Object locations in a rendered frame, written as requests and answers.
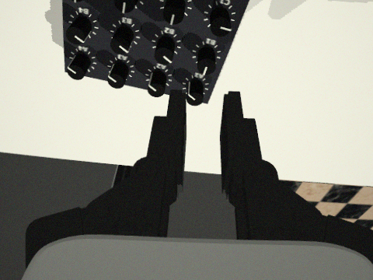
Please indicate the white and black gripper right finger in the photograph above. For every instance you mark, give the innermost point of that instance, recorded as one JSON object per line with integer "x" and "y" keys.
{"x": 264, "y": 206}

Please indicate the black knob box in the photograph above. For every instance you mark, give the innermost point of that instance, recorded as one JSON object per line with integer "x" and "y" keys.
{"x": 169, "y": 42}

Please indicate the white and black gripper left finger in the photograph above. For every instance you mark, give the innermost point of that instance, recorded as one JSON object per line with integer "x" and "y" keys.
{"x": 139, "y": 204}

